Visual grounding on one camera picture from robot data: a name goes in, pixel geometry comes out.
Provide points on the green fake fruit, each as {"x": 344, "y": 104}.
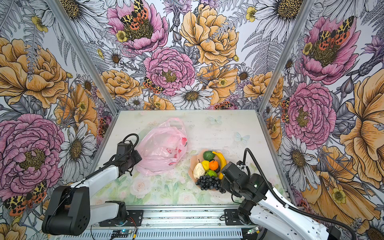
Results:
{"x": 211, "y": 173}

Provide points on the orange fake fruit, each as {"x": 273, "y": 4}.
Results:
{"x": 213, "y": 165}

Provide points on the dark fake grapes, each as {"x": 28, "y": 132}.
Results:
{"x": 206, "y": 183}

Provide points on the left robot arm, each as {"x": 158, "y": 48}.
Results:
{"x": 70, "y": 211}

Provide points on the white perforated cable duct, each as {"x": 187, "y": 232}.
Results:
{"x": 162, "y": 234}

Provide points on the yellow fake lemon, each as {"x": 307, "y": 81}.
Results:
{"x": 206, "y": 165}

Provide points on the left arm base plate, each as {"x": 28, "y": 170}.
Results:
{"x": 132, "y": 218}

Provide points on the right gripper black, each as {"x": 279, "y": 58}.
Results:
{"x": 224, "y": 182}

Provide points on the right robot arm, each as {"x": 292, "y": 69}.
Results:
{"x": 264, "y": 206}

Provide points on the aluminium front rail frame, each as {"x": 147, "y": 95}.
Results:
{"x": 198, "y": 217}

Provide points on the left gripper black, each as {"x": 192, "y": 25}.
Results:
{"x": 138, "y": 158}

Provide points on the beige fake fruit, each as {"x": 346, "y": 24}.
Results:
{"x": 198, "y": 171}

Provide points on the pink scalloped bowl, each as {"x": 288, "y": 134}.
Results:
{"x": 195, "y": 159}

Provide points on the aluminium corner post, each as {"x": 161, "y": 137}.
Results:
{"x": 76, "y": 42}
{"x": 291, "y": 40}

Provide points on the right aluminium corner post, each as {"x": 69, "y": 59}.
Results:
{"x": 291, "y": 40}

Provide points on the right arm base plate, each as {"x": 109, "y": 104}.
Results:
{"x": 234, "y": 217}

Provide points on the left aluminium corner post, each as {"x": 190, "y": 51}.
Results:
{"x": 76, "y": 42}

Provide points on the yellow fake banana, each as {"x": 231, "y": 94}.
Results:
{"x": 223, "y": 163}

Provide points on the green circuit board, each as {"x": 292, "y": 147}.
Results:
{"x": 121, "y": 233}

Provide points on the pink plastic bag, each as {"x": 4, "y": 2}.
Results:
{"x": 162, "y": 148}

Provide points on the small green fake lime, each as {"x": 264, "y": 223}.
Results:
{"x": 208, "y": 156}

